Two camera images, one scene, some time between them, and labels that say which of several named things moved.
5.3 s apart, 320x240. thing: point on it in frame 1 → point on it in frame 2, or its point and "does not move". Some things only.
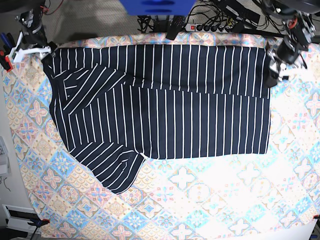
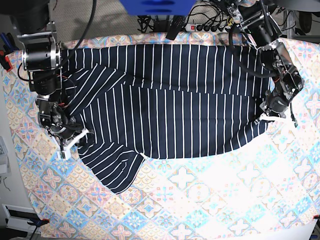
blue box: (157, 7) does not move
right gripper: (286, 52) → (275, 102)
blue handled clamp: (8, 42) does not move
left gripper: (37, 36) → (66, 129)
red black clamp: (5, 61) does not move
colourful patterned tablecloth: (271, 196) does not move
